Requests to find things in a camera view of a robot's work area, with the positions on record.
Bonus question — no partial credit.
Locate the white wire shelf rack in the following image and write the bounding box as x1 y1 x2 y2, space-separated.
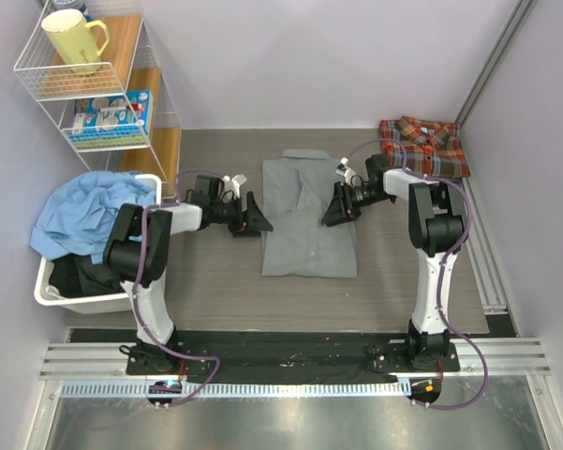
14 1 182 198

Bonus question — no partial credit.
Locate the yellow mug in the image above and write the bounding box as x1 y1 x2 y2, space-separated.
40 8 110 76

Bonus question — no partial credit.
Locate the grey long sleeve shirt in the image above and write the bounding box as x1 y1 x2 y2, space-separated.
261 149 357 278

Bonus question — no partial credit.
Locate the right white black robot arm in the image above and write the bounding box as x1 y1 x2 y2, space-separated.
321 154 469 371

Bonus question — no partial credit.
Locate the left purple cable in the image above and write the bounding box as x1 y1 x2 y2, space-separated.
129 168 230 409

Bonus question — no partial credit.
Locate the blue picture box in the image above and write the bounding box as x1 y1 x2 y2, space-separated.
66 89 154 149

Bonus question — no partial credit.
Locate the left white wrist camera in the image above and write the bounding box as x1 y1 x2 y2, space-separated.
222 173 246 200

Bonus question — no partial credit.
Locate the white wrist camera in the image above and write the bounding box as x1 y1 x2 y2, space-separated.
335 157 356 184
222 173 246 200

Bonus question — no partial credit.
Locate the aluminium corner post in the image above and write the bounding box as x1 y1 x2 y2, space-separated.
455 0 537 128

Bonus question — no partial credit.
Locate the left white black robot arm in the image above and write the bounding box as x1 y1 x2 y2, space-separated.
102 173 274 375

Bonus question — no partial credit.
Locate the white plastic laundry bin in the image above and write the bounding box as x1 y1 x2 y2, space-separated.
34 173 162 314

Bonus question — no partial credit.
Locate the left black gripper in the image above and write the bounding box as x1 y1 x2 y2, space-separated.
210 191 273 237

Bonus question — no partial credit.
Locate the folded plaid shirt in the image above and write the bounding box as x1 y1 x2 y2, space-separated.
379 115 470 178

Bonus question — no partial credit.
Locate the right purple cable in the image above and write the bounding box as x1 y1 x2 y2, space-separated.
341 138 491 413

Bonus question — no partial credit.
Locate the black garment in bin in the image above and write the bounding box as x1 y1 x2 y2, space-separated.
49 254 123 298

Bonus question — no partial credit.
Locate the light blue shirt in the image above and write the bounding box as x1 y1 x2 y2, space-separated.
29 171 160 264

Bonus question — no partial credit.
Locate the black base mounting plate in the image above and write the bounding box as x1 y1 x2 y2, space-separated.
149 331 460 385

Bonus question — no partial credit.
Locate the aluminium rail frame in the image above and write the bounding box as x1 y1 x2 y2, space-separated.
23 187 563 449

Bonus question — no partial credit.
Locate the purple cable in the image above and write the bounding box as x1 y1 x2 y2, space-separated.
341 138 491 413
129 168 230 409

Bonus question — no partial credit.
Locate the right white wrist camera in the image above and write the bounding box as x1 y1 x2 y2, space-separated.
335 157 356 184

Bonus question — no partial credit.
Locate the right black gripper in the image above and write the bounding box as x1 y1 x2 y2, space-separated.
322 181 393 227

